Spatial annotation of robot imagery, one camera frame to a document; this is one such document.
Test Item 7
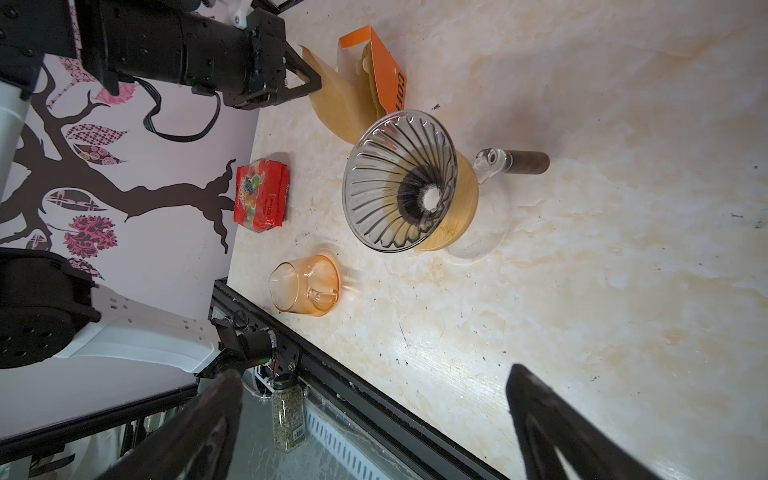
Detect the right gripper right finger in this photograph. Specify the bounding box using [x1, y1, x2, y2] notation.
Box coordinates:
[506, 364, 658, 479]

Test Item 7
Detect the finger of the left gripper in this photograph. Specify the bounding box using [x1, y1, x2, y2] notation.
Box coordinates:
[281, 42, 322, 102]

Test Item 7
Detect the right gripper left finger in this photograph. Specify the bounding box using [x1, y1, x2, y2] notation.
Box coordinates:
[100, 371, 243, 479]

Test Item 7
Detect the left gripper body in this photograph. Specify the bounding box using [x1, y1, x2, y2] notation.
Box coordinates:
[77, 1, 286, 109]

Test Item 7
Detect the brown paper coffee filter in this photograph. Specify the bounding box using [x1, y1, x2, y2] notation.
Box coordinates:
[302, 46, 379, 145]

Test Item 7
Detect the orange glass pitcher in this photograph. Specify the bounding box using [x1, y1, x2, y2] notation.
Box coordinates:
[268, 254, 341, 317]

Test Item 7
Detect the clear glass carafe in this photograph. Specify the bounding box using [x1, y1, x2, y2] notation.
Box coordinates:
[446, 148, 550, 266]

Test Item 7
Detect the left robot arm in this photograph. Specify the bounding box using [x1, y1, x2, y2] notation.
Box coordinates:
[1, 1, 321, 395]

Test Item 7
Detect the red snack packet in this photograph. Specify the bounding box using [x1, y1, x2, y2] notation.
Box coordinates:
[234, 159, 290, 233]

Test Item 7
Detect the white cable duct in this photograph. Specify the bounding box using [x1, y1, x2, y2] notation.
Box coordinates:
[305, 407, 399, 480]

